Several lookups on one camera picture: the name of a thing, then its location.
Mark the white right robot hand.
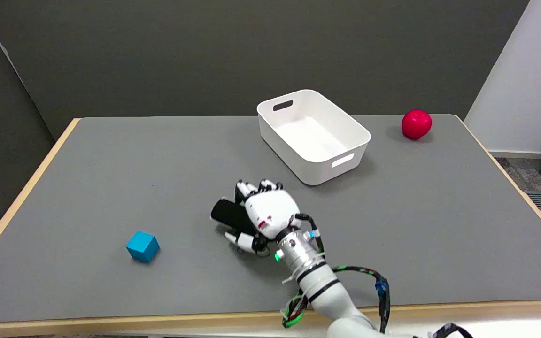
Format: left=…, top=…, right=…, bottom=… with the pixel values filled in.
left=224, top=179, right=301, bottom=255

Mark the black blackboard eraser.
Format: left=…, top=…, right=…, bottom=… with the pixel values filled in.
left=210, top=199, right=258, bottom=236

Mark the white plastic container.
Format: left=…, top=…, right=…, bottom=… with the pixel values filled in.
left=256, top=89, right=371, bottom=186

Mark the blue cube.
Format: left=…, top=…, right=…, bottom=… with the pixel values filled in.
left=126, top=231, right=161, bottom=263

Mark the red apple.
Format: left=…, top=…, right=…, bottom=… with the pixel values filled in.
left=402, top=109, right=433, bottom=141

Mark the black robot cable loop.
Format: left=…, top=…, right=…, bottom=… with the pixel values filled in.
left=282, top=214, right=391, bottom=335

